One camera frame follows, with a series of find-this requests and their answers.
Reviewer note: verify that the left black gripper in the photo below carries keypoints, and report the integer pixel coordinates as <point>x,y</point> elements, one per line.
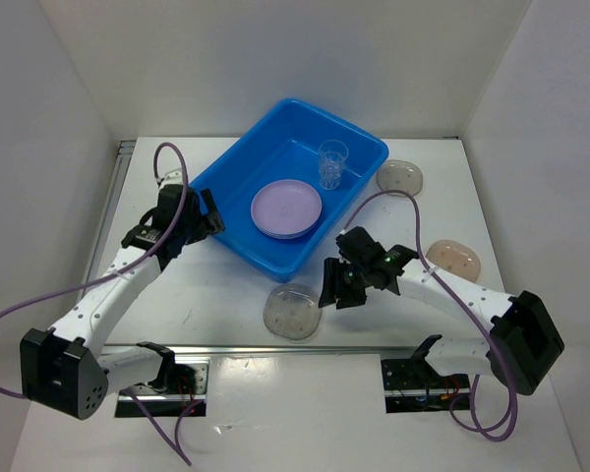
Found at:
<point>211,219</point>

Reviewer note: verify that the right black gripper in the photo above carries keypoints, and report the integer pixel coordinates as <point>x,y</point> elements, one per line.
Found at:
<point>330,275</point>

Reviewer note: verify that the grey translucent speckled dish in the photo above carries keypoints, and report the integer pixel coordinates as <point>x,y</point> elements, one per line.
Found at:
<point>292,312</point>

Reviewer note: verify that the blue round plate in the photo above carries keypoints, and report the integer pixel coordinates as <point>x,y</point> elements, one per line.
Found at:
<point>286,236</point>

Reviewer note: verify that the purple round plate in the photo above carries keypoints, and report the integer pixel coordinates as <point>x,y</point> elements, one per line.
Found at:
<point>286,206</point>

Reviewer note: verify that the clear plastic cup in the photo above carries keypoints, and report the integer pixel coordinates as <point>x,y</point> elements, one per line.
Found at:
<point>330,174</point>
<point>333,150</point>

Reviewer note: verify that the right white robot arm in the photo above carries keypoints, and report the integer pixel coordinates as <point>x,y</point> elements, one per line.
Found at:
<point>518,342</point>

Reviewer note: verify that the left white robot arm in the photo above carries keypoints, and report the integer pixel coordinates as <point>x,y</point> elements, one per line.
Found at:
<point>64,368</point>

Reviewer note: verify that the blue plastic bin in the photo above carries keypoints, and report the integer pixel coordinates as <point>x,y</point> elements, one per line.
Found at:
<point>284,144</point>

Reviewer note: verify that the pink translucent dish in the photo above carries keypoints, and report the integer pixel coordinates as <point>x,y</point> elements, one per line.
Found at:
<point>455,258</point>

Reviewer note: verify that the clear translucent dish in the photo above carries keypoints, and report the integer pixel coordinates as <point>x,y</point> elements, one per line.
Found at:
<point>400,175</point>

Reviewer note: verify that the aluminium rail left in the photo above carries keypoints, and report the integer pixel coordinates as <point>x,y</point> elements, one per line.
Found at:
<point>122,162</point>

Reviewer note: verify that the aluminium rail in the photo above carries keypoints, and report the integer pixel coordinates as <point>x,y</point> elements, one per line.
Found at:
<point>122,162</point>
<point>291,349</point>

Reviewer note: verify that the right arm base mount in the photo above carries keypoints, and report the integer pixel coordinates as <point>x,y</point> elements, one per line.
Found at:
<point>406,392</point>

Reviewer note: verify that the aluminium rail front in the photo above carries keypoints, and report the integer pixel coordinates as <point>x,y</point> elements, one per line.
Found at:
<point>291,349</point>

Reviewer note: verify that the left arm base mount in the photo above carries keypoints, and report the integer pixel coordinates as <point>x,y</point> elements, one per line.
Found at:
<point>188,386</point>

